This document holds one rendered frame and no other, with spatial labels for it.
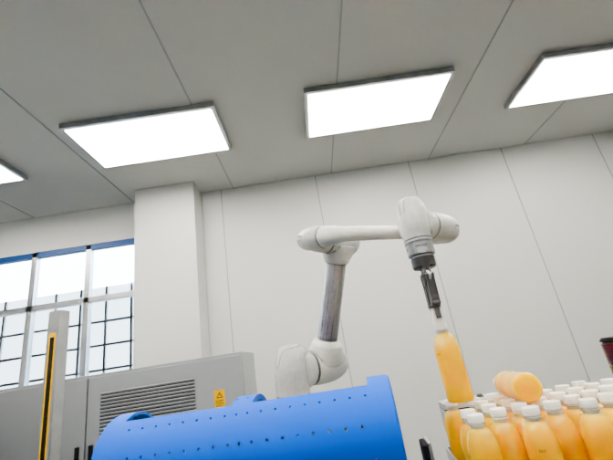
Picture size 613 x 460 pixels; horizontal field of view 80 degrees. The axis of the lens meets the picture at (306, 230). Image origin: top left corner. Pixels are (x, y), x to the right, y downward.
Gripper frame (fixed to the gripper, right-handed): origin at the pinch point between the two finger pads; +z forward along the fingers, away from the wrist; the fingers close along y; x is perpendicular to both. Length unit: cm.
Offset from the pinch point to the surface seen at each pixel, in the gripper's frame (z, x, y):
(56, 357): -11, -160, -25
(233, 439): 24, -62, 16
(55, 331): -22, -161, -25
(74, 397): 7, -230, -117
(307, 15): -203, -24, -56
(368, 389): 16.1, -24.3, 9.9
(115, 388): 5, -202, -121
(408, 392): 47, -1, -282
